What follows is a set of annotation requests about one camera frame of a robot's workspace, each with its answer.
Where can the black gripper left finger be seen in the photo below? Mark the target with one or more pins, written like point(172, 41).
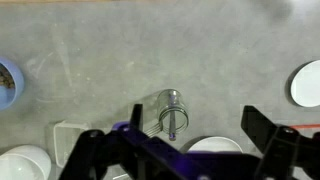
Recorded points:
point(137, 116)

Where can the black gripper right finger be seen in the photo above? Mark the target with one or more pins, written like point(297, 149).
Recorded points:
point(256, 123)

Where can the clear glass jar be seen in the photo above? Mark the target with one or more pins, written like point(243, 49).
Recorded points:
point(181, 103)

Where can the white round plate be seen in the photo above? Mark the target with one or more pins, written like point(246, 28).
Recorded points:
point(308, 85)
point(213, 145)

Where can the red straw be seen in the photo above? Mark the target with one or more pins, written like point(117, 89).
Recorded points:
point(308, 126)

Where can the clear plastic food container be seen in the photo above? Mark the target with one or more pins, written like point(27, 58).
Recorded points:
point(66, 140)

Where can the white bowl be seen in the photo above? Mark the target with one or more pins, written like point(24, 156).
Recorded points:
point(23, 163)

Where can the blue plastic bowl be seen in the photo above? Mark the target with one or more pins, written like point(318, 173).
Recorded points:
point(19, 80)

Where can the brown food bits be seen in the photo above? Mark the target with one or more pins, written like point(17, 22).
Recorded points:
point(6, 80)

